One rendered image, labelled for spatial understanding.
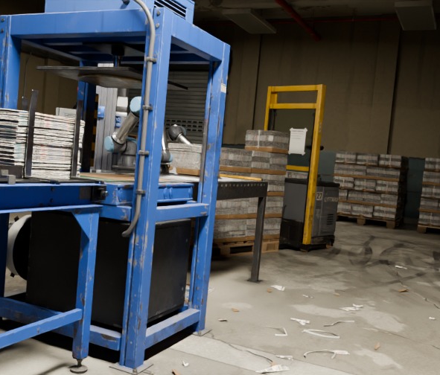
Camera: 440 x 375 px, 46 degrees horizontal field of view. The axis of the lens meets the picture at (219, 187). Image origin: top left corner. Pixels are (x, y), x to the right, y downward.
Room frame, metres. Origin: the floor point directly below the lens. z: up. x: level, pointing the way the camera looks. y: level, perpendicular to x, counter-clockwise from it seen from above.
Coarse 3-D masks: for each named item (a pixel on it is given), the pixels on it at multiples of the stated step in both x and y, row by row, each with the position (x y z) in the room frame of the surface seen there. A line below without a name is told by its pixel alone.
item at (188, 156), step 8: (168, 144) 3.96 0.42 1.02; (176, 144) 3.93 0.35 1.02; (184, 144) 3.92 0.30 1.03; (176, 152) 3.93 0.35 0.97; (184, 152) 3.90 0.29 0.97; (192, 152) 3.87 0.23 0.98; (200, 152) 3.85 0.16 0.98; (176, 160) 3.93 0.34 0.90; (184, 160) 3.90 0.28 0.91; (192, 160) 3.87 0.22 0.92; (200, 160) 3.87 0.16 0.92; (192, 168) 3.87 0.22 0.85
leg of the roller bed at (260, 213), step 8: (264, 200) 4.06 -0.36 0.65; (264, 208) 4.07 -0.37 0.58; (256, 224) 4.06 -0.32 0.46; (256, 232) 4.06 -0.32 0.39; (256, 240) 4.06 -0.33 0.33; (256, 248) 4.06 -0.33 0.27; (256, 256) 4.05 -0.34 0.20; (256, 264) 4.05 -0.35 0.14; (256, 272) 4.05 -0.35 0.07; (256, 280) 4.05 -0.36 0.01
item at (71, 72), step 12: (48, 72) 2.61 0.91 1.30; (60, 72) 2.57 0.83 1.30; (72, 72) 2.53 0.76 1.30; (84, 72) 2.50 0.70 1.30; (96, 72) 2.46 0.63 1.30; (108, 72) 2.43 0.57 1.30; (120, 72) 2.39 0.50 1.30; (132, 72) 2.36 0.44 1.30; (96, 84) 2.92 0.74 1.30; (108, 84) 2.77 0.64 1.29; (120, 84) 2.73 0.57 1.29; (132, 84) 2.68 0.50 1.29; (168, 84) 2.65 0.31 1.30
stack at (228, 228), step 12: (252, 180) 5.19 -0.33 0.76; (264, 180) 5.34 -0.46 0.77; (216, 204) 4.81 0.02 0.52; (228, 204) 4.94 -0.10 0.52; (240, 204) 5.07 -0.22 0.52; (252, 204) 5.22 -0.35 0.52; (192, 228) 4.62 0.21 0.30; (216, 228) 4.85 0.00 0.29; (228, 228) 4.96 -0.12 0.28; (240, 228) 5.10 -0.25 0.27; (252, 228) 5.23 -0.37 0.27; (252, 240) 5.36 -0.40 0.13; (192, 252) 4.63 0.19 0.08; (216, 252) 5.06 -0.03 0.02; (228, 252) 4.99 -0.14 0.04; (252, 252) 5.26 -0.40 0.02
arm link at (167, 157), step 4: (164, 124) 3.83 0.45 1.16; (164, 128) 3.81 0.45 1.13; (164, 132) 3.79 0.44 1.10; (164, 136) 3.78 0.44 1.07; (164, 140) 3.77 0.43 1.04; (164, 144) 3.76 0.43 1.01; (164, 148) 3.75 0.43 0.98; (164, 152) 3.74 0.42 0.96; (168, 152) 3.77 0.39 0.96; (164, 156) 3.72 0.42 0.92; (168, 156) 3.75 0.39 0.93; (172, 156) 3.78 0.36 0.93; (164, 160) 3.73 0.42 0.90; (168, 160) 3.75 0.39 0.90; (172, 160) 3.78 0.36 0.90
